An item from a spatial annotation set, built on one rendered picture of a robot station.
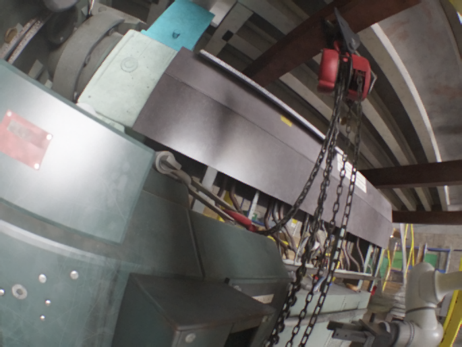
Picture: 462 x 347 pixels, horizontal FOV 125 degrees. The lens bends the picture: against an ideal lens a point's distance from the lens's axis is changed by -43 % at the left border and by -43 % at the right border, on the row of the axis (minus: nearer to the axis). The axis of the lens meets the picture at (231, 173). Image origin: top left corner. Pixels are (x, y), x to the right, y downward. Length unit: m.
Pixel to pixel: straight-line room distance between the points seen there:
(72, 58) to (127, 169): 0.75
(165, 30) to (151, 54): 0.18
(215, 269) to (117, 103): 0.74
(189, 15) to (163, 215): 1.10
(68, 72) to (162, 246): 0.78
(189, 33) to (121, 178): 1.01
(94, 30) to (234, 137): 0.74
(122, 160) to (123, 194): 0.03
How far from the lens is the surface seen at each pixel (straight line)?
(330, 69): 0.64
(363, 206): 1.73
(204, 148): 0.84
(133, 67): 0.94
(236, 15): 1.25
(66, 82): 0.91
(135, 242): 0.21
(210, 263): 0.27
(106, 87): 0.91
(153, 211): 0.24
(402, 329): 0.67
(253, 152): 0.94
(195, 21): 1.21
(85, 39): 0.90
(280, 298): 0.44
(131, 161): 0.18
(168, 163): 0.30
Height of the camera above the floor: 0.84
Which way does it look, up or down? 14 degrees up
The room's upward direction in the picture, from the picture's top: 19 degrees clockwise
